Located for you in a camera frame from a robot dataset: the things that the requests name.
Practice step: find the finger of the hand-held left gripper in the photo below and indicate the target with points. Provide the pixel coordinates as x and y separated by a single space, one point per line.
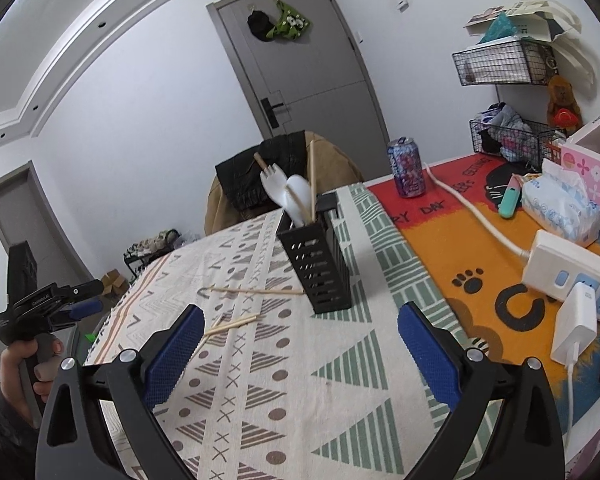
82 290
85 309

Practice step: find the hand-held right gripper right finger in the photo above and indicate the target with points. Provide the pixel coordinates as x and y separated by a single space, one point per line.
427 352

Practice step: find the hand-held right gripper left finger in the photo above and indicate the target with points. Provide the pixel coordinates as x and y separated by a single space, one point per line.
172 355

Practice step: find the black slotted utensil holder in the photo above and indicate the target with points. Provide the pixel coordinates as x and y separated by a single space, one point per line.
320 265

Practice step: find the white plastic spork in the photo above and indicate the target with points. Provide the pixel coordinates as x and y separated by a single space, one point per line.
272 185

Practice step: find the white plastic spoon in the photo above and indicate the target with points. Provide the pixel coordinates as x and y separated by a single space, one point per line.
298 200

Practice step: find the person's left forearm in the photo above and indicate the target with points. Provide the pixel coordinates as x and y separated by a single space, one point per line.
10 427

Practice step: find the person's left hand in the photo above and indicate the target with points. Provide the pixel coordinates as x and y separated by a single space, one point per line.
17 380

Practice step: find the cardboard boxes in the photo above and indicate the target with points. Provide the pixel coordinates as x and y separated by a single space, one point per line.
114 282

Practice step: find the black shoe rack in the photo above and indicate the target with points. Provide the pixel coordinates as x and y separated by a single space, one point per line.
150 255

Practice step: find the group of sneakers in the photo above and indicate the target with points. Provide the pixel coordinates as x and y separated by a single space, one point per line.
155 241

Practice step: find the grey side door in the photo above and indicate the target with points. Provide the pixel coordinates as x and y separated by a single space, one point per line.
27 220

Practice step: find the orange cat print mat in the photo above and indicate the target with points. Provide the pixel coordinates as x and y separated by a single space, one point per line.
460 240

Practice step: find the patterned beige tablecloth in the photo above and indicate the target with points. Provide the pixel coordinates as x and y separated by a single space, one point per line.
290 385

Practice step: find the white charger plug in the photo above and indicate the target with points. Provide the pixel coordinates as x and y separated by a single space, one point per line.
577 320

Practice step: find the white power strip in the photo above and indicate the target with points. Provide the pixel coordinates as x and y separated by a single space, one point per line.
555 260

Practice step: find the teal pink small case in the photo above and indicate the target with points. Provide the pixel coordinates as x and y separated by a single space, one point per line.
509 200

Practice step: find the purple soda can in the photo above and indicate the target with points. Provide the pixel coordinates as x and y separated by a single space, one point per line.
407 167

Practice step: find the black garment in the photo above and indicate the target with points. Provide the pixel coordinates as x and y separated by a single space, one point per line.
250 175

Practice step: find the blue tissue pack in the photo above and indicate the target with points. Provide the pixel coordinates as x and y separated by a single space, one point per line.
560 205

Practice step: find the bundle of clothes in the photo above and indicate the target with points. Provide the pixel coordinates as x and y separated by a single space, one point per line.
505 127

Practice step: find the pink floral box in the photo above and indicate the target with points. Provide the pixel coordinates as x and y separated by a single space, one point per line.
592 180

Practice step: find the brown plush toy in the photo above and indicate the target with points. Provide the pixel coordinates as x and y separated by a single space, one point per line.
564 102

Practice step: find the black cap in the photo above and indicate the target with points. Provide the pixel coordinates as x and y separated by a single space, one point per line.
259 25

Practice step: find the teal plastic bag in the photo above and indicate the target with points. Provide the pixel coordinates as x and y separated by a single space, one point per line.
500 30

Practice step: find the green patterned cloth bag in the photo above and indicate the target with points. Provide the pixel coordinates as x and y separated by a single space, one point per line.
290 22

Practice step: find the stack of magazines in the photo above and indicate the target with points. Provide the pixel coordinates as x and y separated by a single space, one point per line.
482 17

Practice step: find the white tote bag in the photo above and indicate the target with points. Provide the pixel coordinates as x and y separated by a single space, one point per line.
555 22

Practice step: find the small white door-side switch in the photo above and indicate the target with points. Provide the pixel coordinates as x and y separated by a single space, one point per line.
360 37

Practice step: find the white wall switch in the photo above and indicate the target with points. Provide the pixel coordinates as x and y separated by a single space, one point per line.
400 0

